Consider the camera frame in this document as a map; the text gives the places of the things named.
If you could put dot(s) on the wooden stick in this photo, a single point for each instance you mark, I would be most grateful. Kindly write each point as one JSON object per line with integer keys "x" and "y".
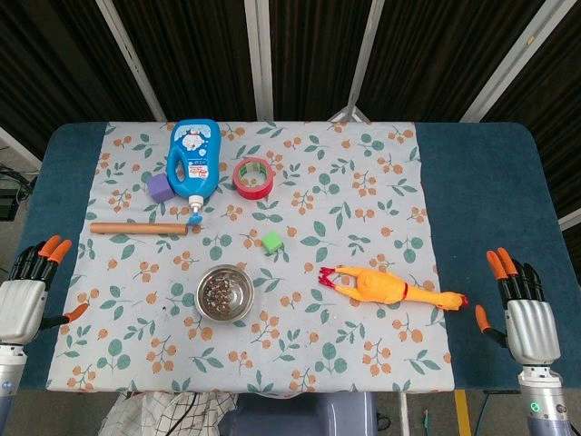
{"x": 138, "y": 228}

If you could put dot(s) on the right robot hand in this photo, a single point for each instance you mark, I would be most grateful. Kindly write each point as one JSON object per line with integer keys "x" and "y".
{"x": 531, "y": 324}

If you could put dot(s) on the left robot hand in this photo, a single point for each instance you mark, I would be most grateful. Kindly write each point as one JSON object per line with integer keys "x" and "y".
{"x": 20, "y": 302}

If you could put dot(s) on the grey plastic stool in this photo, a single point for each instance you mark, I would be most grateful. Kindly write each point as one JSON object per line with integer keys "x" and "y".
{"x": 299, "y": 415}

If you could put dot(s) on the blue detergent bottle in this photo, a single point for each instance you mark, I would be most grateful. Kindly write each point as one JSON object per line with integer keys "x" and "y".
{"x": 194, "y": 159}

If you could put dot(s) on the checkered cloth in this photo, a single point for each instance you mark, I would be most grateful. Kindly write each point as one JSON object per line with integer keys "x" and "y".
{"x": 168, "y": 413}

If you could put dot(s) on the yellow rubber chicken toy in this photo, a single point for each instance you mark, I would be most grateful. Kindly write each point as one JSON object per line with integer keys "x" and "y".
{"x": 386, "y": 288}

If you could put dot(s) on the purple foam cube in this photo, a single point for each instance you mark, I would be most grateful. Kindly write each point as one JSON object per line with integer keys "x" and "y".
{"x": 160, "y": 187}

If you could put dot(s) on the floral tablecloth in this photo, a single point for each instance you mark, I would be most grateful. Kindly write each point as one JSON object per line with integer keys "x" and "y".
{"x": 254, "y": 345}

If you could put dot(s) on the metal bowl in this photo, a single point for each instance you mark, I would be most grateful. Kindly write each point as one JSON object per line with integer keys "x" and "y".
{"x": 225, "y": 294}

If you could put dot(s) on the red tape roll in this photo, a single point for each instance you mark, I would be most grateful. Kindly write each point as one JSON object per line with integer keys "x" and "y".
{"x": 253, "y": 177}

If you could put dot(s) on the blue table cover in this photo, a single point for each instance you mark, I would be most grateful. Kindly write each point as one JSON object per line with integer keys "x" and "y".
{"x": 481, "y": 204}

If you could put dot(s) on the green foam cube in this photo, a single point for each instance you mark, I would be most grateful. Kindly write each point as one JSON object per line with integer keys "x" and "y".
{"x": 272, "y": 242}

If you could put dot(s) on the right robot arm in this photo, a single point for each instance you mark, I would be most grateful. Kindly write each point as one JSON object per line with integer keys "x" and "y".
{"x": 544, "y": 399}

